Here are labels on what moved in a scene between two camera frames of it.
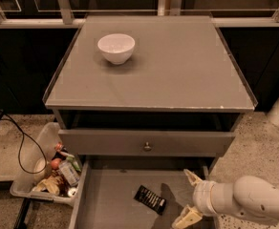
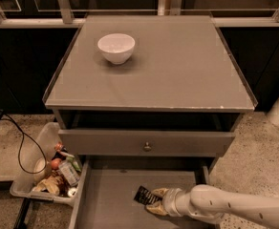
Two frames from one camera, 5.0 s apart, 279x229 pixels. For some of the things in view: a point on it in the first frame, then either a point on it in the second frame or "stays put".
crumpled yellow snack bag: x=52 y=183 stays put
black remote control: x=151 y=199 stays put
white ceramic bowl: x=117 y=48 stays put
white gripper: x=203 y=197 → x=170 y=201
